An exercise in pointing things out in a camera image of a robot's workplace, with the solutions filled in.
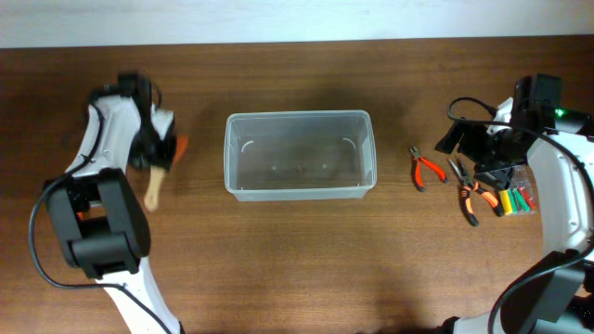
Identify wooden handle orange scraper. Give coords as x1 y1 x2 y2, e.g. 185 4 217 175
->
144 135 189 212

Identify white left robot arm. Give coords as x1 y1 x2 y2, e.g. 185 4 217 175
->
35 72 188 333

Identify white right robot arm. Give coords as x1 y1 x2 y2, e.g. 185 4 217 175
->
435 74 593 333

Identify orange black needle-nose pliers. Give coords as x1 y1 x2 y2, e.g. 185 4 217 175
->
447 158 504 226

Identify clear bag coloured tubes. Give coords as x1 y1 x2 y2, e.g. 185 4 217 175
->
497 166 537 216

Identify small red cutting pliers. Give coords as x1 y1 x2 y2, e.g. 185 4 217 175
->
408 146 448 193

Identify clear plastic storage box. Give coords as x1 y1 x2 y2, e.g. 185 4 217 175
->
224 109 378 201

